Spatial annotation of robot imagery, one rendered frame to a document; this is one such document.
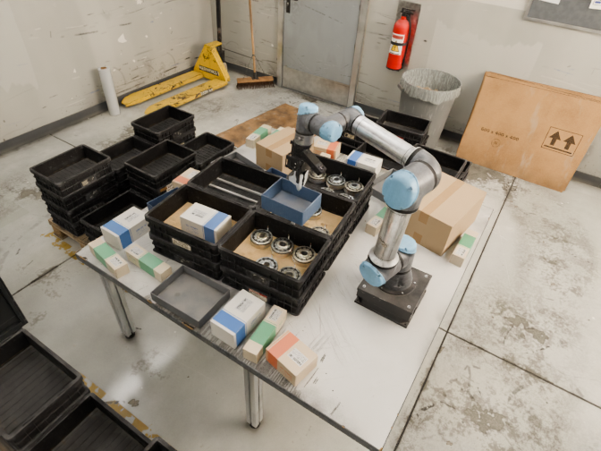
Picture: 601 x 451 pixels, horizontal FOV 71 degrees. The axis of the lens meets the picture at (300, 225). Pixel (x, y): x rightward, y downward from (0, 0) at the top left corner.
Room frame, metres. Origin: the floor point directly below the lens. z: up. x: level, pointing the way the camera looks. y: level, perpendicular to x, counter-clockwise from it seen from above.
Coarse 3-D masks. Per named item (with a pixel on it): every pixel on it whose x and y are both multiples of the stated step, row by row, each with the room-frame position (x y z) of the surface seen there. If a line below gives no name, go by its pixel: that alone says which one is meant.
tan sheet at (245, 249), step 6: (246, 240) 1.41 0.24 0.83; (240, 246) 1.36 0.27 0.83; (246, 246) 1.36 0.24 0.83; (252, 246) 1.37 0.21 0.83; (270, 246) 1.38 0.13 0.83; (294, 246) 1.39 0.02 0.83; (240, 252) 1.32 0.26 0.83; (246, 252) 1.32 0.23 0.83; (252, 252) 1.33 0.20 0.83; (258, 252) 1.33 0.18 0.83; (264, 252) 1.33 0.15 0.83; (270, 252) 1.34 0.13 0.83; (252, 258) 1.29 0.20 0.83; (258, 258) 1.30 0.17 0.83; (276, 258) 1.30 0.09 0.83; (282, 258) 1.31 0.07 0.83; (288, 258) 1.31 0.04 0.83; (282, 264) 1.27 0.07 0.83; (288, 264) 1.27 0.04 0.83; (300, 270) 1.24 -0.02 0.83
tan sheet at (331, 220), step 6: (324, 210) 1.67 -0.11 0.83; (324, 216) 1.62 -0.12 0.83; (330, 216) 1.63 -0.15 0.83; (336, 216) 1.63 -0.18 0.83; (306, 222) 1.56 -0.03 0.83; (312, 222) 1.57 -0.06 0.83; (318, 222) 1.57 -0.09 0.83; (324, 222) 1.57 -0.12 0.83; (330, 222) 1.58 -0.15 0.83; (336, 222) 1.58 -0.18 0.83; (330, 228) 1.53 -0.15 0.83; (330, 234) 1.49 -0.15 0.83
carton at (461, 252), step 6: (468, 228) 1.69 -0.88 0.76; (468, 234) 1.64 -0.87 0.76; (474, 234) 1.64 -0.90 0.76; (462, 240) 1.60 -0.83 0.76; (468, 240) 1.60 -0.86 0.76; (474, 240) 1.60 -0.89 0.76; (462, 246) 1.55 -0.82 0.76; (468, 246) 1.55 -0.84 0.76; (456, 252) 1.50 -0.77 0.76; (462, 252) 1.50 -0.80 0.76; (468, 252) 1.52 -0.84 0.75; (456, 258) 1.48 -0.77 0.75; (462, 258) 1.47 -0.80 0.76; (456, 264) 1.47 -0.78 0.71
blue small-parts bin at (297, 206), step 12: (288, 180) 1.46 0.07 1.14; (264, 192) 1.37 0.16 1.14; (276, 192) 1.45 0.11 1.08; (288, 192) 1.46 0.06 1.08; (300, 192) 1.43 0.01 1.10; (312, 192) 1.41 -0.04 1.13; (264, 204) 1.35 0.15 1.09; (276, 204) 1.32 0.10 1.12; (288, 204) 1.39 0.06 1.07; (300, 204) 1.39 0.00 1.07; (312, 204) 1.32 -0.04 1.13; (288, 216) 1.29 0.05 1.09; (300, 216) 1.26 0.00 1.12
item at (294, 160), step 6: (294, 144) 1.46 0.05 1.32; (294, 150) 1.46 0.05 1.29; (300, 150) 1.45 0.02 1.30; (288, 156) 1.45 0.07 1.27; (294, 156) 1.46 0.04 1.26; (288, 162) 1.46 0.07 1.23; (294, 162) 1.43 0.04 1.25; (300, 162) 1.42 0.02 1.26; (294, 168) 1.43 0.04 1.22; (300, 168) 1.41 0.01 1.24; (306, 168) 1.44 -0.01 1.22
